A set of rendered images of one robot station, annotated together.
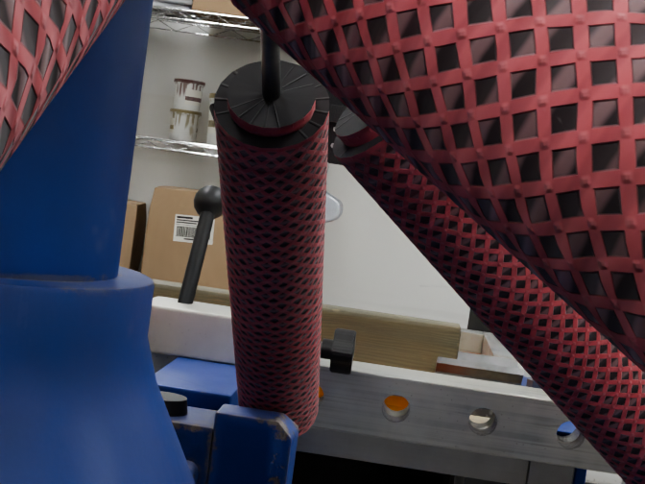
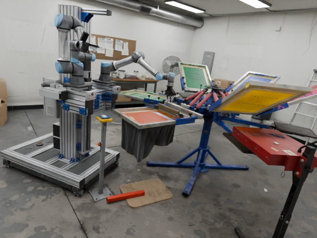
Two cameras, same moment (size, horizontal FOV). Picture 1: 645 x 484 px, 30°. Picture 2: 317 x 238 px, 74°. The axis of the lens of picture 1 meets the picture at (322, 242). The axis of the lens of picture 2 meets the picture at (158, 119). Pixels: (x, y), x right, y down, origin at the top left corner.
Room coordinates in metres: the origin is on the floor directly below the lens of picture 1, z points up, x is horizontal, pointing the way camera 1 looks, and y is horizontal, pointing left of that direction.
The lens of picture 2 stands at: (3.03, 1.79, 1.68)
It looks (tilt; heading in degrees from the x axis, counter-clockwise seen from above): 17 degrees down; 226
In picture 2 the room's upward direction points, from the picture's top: 7 degrees clockwise
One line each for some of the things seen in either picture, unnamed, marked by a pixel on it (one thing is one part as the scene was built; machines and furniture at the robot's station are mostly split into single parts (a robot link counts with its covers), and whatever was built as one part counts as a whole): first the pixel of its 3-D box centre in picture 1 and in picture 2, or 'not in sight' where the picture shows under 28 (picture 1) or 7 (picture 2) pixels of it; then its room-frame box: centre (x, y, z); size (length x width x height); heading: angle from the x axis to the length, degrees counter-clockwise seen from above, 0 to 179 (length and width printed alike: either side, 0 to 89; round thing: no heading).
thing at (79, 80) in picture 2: not in sight; (77, 79); (2.15, -0.43, 1.31); 0.15 x 0.15 x 0.10
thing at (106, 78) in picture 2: not in sight; (104, 76); (1.70, -0.65, 1.31); 0.15 x 0.15 x 0.10
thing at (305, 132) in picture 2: not in sight; (257, 123); (0.07, 0.71, 0.91); 1.34 x 0.40 x 0.08; 116
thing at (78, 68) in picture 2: not in sight; (76, 67); (2.15, -0.42, 1.42); 0.13 x 0.12 x 0.14; 1
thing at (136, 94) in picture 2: not in sight; (155, 93); (0.76, -0.71, 1.05); 1.08 x 0.61 x 0.23; 116
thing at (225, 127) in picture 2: not in sight; (229, 130); (0.74, 0.66, 0.91); 1.34 x 0.40 x 0.08; 56
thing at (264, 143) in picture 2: not in sight; (273, 145); (1.16, 1.28, 1.06); 0.61 x 0.46 x 0.12; 56
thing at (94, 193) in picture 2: not in sight; (102, 157); (1.97, -0.13, 0.48); 0.22 x 0.22 x 0.96; 86
